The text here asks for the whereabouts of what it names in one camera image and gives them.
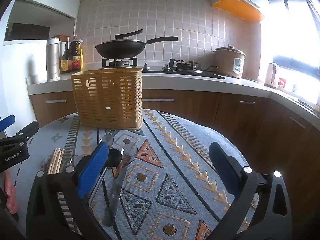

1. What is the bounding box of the black wok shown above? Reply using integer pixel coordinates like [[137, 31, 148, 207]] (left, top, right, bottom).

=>
[[95, 36, 179, 58]]

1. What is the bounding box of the beige rice cooker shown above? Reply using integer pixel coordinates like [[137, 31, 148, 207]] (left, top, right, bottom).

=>
[[213, 44, 247, 78]]

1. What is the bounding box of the patterned woven tablecloth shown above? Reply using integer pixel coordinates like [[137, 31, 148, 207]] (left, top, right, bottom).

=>
[[15, 109, 260, 240]]

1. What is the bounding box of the person's left hand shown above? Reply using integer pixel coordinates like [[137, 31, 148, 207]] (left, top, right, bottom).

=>
[[4, 172, 18, 214]]

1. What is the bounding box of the window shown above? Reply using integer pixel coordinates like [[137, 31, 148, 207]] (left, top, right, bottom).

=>
[[265, 0, 320, 105]]

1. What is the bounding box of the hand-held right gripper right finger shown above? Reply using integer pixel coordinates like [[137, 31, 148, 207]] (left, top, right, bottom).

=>
[[209, 142, 293, 240]]

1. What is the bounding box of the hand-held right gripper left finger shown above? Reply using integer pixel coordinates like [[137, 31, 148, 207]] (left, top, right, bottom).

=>
[[26, 141, 113, 240]]

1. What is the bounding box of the steel canister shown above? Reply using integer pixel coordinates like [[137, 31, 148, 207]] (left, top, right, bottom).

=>
[[46, 37, 61, 82]]

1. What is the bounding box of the black round spoon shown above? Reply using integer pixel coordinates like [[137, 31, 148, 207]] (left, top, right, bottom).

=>
[[106, 149, 123, 169]]

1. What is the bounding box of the dark soy sauce bottle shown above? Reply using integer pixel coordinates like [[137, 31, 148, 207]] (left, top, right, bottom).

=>
[[70, 35, 82, 72], [60, 37, 73, 74]]

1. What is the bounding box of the orange wall cabinet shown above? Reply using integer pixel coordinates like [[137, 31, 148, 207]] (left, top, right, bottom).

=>
[[210, 0, 269, 22]]

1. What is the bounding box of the black gas stove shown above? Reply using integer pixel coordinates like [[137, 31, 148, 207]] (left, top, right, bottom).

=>
[[101, 57, 225, 80]]

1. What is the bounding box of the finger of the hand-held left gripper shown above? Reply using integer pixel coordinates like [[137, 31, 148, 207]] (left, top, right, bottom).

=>
[[0, 114, 16, 132], [11, 121, 40, 143]]

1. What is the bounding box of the yellow plastic utensil basket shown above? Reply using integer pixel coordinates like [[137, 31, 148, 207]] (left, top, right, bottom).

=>
[[70, 67, 144, 130]]

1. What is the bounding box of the grey handled metal spoon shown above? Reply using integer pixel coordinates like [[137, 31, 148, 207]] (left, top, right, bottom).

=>
[[103, 142, 138, 227]]

